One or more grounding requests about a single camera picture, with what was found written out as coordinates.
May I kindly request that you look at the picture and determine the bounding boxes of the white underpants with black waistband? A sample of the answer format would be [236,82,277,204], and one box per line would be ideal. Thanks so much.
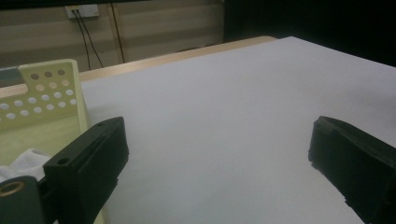
[0,147,52,184]

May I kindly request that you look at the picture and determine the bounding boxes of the dark curtain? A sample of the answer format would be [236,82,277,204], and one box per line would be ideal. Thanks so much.
[222,0,396,68]

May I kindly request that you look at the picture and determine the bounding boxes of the beige wall post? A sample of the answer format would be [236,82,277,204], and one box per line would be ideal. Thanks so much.
[106,3,126,64]

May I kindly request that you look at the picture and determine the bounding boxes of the pale yellow perforated basket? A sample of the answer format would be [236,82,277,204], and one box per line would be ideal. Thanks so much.
[0,59,108,224]

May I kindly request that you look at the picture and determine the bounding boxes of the black cable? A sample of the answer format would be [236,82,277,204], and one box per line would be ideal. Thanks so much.
[76,9,105,69]
[72,9,92,71]

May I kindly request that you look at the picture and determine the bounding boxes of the white wall socket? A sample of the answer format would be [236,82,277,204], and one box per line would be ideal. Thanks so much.
[64,4,101,20]

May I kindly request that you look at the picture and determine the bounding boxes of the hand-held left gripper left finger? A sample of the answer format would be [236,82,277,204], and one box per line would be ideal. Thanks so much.
[42,116,130,224]

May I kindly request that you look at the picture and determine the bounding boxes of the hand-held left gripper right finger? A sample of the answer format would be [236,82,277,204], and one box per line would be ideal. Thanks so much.
[307,115,396,224]

